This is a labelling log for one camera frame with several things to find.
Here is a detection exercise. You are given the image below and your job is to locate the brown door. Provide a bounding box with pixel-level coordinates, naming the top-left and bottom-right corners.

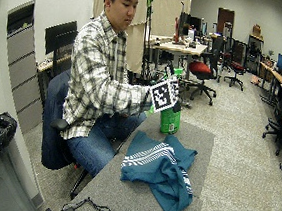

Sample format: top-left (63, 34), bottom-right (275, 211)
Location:
top-left (215, 6), bottom-right (237, 37)

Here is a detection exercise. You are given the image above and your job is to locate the light wood desk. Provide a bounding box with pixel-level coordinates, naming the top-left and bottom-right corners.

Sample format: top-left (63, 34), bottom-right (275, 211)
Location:
top-left (148, 37), bottom-right (209, 84)

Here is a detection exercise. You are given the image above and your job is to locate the green tall snack can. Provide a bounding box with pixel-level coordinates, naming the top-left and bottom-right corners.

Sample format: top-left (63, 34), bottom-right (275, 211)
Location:
top-left (157, 67), bottom-right (187, 136)

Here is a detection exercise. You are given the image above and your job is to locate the blue office chair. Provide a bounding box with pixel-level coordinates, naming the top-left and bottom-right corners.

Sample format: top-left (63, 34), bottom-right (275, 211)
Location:
top-left (35, 65), bottom-right (101, 203)

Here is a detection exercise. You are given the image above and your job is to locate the white marker cube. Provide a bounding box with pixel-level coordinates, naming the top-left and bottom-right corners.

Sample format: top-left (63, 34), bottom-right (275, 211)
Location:
top-left (145, 76), bottom-right (182, 116)

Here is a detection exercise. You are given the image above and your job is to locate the black tripod stand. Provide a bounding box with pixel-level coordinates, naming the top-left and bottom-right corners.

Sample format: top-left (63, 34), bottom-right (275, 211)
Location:
top-left (137, 0), bottom-right (159, 86)

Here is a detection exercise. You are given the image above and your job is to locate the grey filing cabinet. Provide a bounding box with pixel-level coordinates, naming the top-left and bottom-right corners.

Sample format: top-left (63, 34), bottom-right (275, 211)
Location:
top-left (0, 0), bottom-right (55, 136)

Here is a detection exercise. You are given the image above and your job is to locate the long wooden desk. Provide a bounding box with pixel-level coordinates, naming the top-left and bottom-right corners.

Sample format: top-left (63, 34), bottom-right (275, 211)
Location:
top-left (254, 61), bottom-right (282, 114)

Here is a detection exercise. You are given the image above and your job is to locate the the person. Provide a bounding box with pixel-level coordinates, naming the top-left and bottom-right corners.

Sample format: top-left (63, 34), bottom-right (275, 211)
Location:
top-left (55, 0), bottom-right (160, 184)

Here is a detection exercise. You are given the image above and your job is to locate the red office chair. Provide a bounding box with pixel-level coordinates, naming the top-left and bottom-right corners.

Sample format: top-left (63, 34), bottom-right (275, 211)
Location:
top-left (222, 37), bottom-right (251, 92)
top-left (183, 33), bottom-right (226, 107)

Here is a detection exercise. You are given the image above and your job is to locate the blue white-striped shirt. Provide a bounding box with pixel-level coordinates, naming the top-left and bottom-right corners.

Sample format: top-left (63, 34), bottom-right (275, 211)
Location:
top-left (116, 129), bottom-right (200, 211)

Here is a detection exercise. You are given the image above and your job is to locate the beige partition panel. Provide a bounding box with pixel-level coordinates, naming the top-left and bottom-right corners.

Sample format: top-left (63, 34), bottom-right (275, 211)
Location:
top-left (85, 0), bottom-right (192, 79)

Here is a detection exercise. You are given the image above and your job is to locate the cardboard box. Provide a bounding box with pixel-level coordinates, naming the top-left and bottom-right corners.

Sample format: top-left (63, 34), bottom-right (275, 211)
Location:
top-left (250, 23), bottom-right (263, 39)

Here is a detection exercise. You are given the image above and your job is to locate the black shelf unit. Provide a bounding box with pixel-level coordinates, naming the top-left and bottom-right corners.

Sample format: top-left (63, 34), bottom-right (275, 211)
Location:
top-left (243, 32), bottom-right (265, 77)

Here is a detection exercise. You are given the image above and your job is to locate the black cable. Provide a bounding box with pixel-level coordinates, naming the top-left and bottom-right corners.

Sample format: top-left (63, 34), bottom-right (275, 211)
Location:
top-left (60, 193), bottom-right (117, 211)

